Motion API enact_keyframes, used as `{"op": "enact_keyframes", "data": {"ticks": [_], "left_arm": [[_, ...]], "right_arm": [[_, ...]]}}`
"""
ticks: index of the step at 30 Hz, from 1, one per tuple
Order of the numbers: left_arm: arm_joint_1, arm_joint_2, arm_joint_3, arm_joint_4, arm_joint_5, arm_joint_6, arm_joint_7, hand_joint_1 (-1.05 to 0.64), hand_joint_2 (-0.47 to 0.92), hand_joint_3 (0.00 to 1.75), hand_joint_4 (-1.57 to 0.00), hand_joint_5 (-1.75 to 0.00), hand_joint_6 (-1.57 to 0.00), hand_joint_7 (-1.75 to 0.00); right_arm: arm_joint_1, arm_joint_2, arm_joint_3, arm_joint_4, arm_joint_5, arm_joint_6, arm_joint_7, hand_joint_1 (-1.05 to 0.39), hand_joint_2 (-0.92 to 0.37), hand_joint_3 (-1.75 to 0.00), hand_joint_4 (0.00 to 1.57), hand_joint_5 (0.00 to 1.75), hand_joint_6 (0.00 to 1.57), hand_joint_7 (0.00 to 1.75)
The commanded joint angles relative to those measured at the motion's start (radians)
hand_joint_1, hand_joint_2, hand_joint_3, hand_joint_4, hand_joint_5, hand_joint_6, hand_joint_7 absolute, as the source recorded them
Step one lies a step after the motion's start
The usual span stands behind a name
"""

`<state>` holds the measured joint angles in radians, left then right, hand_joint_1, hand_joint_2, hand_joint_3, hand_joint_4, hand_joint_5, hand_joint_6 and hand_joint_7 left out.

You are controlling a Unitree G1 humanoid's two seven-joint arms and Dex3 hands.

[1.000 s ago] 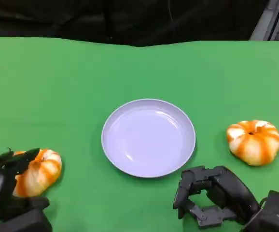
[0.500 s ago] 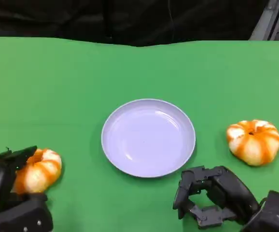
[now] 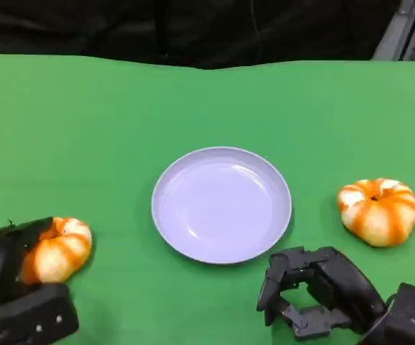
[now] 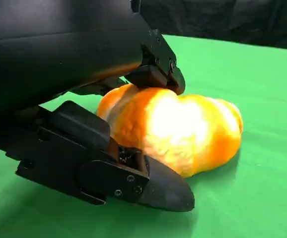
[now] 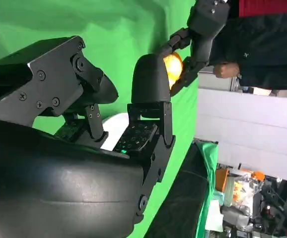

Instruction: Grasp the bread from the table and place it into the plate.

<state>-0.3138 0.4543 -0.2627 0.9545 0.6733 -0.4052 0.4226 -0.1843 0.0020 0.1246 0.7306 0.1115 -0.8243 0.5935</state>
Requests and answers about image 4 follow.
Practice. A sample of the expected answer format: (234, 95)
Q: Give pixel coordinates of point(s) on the orange and white bread roll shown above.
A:
(183, 129)

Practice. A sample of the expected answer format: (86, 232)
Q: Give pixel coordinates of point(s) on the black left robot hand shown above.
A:
(46, 62)

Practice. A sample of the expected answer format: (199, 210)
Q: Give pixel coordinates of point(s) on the green table cloth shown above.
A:
(233, 210)

